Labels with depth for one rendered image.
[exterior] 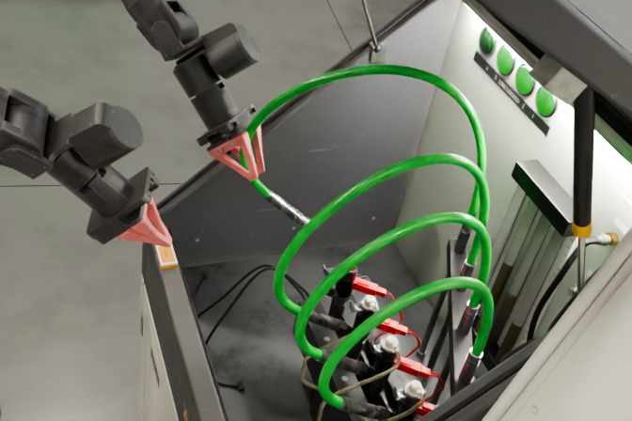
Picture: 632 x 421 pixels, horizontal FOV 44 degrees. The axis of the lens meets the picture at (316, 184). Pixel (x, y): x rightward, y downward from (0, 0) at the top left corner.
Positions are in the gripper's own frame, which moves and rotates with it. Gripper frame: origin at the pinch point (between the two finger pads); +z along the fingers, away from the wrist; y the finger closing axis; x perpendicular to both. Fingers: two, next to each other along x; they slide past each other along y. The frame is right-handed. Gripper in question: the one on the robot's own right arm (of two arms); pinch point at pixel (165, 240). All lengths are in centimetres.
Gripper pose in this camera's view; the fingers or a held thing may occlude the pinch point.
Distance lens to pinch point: 107.5
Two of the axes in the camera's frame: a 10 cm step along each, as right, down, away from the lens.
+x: -0.7, -6.3, 7.8
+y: 8.1, -4.9, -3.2
